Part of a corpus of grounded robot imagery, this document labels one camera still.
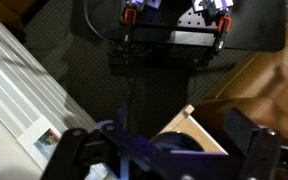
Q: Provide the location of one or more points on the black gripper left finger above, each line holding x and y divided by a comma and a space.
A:
121, 117

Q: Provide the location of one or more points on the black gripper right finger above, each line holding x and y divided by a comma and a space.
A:
240, 126

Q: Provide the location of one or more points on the orange black bar clamp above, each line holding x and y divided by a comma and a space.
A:
130, 16
224, 24

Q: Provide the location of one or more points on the white ribbed radiator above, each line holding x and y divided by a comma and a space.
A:
20, 83

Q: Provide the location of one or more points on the black robot mount table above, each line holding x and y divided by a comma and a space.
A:
257, 26

